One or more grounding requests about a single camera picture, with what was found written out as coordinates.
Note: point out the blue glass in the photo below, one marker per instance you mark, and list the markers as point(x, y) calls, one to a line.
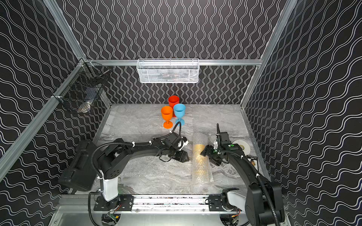
point(179, 111)

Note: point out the black wire basket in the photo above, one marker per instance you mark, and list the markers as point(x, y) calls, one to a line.
point(84, 91)

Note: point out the red wine glass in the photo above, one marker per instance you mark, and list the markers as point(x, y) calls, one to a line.
point(173, 100)

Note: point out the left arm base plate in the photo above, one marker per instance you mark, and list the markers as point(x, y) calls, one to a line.
point(120, 203)

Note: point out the black plastic case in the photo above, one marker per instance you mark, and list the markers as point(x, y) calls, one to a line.
point(80, 175)

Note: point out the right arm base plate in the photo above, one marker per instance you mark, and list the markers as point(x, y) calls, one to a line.
point(219, 203)

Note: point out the white wire basket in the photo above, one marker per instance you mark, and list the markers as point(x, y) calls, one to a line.
point(168, 70)

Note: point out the white tape roll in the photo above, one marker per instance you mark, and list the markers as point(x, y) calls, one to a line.
point(244, 145)

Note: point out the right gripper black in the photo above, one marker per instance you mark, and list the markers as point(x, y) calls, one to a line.
point(207, 151)

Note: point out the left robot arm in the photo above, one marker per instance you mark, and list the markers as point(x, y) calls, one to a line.
point(109, 188)

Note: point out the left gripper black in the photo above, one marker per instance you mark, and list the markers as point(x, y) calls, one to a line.
point(181, 155)

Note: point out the orange glass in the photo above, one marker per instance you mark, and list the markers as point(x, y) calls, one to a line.
point(167, 114)

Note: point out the black box with orange parts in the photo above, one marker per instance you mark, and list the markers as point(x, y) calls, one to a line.
point(254, 161)

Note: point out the yellow glass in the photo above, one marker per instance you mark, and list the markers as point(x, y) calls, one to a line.
point(201, 169)

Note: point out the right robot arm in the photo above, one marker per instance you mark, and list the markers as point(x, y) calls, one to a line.
point(263, 203)

